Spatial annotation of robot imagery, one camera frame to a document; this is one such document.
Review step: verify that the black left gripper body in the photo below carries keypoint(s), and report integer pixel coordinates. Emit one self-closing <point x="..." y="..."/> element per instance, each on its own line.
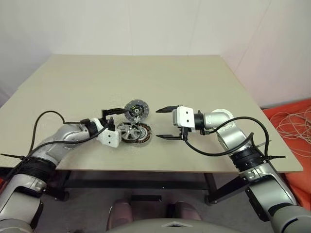
<point x="111" y="123"/>

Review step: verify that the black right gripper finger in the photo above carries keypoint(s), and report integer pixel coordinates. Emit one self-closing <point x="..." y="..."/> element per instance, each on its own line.
<point x="170" y="137"/>
<point x="170" y="108"/>

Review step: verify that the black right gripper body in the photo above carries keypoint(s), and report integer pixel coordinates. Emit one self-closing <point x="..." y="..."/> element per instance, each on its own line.
<point x="184" y="133"/>

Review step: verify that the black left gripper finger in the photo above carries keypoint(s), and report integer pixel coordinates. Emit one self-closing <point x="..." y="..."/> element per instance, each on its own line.
<point x="114" y="111"/>

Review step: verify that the silver spoked rotor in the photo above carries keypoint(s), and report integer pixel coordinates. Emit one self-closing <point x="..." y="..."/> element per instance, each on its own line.
<point x="130" y="133"/>

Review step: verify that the copper wound motor stator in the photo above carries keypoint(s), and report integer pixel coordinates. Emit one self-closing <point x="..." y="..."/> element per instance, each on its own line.
<point x="145" y="137"/>

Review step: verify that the grey round motor lid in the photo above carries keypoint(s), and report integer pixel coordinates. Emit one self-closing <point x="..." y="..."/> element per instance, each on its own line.
<point x="143" y="106"/>

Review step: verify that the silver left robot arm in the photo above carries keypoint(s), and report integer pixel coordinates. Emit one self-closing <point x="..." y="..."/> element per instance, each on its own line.
<point x="65" y="136"/>

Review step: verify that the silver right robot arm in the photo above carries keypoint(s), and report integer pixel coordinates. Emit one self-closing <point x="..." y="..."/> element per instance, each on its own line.
<point x="230" y="136"/>

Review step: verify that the dark maroon rounded shape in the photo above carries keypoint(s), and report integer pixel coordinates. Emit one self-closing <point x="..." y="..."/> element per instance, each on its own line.
<point x="120" y="213"/>
<point x="187" y="211"/>

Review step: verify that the black zip tie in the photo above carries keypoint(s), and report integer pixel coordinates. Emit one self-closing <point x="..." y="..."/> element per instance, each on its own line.
<point x="277" y="157"/>
<point x="12" y="156"/>

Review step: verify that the orange bean bag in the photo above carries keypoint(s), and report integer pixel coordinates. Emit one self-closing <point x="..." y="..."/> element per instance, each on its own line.
<point x="301" y="191"/>

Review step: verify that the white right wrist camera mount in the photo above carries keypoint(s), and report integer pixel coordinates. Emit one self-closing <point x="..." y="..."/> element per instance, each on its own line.
<point x="181" y="116"/>

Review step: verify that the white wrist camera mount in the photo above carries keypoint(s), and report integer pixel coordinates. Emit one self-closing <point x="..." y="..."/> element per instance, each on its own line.
<point x="114" y="138"/>
<point x="181" y="116"/>

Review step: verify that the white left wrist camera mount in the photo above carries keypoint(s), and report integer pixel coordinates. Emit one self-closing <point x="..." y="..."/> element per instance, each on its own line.
<point x="114" y="138"/>

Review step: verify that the black table frame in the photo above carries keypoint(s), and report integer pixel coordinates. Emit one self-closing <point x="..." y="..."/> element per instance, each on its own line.
<point x="133" y="184"/>

